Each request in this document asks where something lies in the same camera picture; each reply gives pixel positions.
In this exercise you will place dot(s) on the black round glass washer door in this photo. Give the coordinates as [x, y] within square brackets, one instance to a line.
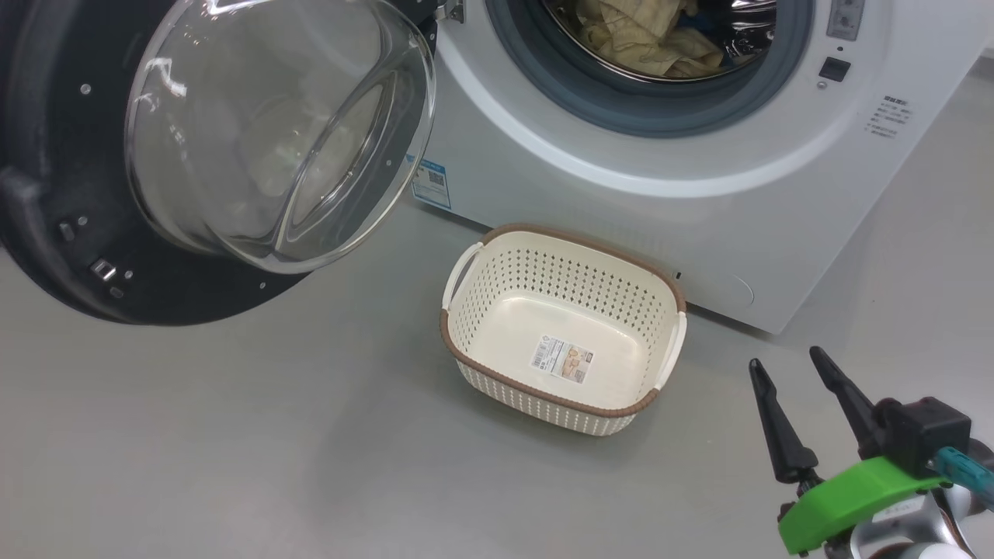
[46, 155]

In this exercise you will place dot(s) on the cream perforated basket brown rim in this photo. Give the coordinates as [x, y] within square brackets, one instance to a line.
[497, 310]

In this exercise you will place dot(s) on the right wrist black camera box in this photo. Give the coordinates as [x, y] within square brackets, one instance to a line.
[924, 435]

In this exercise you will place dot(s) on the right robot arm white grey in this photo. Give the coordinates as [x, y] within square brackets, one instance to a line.
[908, 536]

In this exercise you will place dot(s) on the basket product label sticker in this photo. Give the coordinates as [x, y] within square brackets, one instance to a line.
[561, 359]

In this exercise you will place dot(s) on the grey warning sticker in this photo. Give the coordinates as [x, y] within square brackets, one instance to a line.
[845, 17]

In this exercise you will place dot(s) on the cream bear-print garment blue trim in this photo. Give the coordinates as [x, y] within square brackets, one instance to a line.
[637, 39]

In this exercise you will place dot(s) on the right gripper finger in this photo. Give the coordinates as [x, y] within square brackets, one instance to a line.
[784, 435]
[850, 400]

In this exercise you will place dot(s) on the black text instruction label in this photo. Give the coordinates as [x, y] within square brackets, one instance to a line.
[889, 116]

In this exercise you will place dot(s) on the white front-load washing machine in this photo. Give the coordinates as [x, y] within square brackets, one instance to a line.
[699, 210]

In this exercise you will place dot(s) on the blue energy label sticker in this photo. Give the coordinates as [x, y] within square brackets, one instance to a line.
[431, 185]

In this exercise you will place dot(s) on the metal door hinge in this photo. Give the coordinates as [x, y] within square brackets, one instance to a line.
[452, 11]

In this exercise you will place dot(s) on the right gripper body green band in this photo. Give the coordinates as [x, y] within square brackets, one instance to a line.
[846, 497]

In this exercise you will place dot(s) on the black door latch socket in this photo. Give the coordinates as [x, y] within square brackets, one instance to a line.
[834, 68]

